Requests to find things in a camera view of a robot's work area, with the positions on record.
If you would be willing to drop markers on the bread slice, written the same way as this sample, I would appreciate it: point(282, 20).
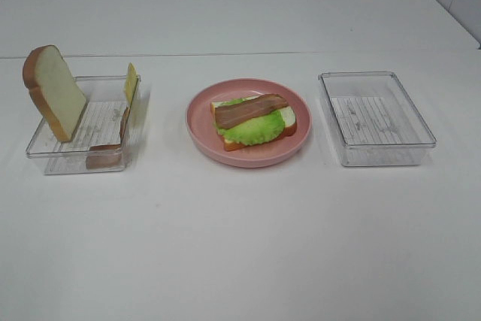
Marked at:
point(250, 121)
point(54, 91)

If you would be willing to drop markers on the yellow cheese slice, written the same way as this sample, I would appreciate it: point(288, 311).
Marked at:
point(130, 83)

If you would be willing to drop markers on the pink round plate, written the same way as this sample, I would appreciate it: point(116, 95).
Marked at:
point(199, 122)

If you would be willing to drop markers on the green lettuce leaf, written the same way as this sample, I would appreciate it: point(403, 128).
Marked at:
point(259, 130)

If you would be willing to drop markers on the left clear plastic container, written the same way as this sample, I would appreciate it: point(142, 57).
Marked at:
point(98, 125)

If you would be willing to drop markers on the bacon strip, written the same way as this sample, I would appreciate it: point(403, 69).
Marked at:
point(228, 116)
point(109, 155)

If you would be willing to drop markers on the right clear plastic container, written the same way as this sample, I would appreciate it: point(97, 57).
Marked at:
point(372, 120)

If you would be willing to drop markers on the clear plastic container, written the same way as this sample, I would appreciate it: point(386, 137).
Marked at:
point(372, 120)
point(98, 125)

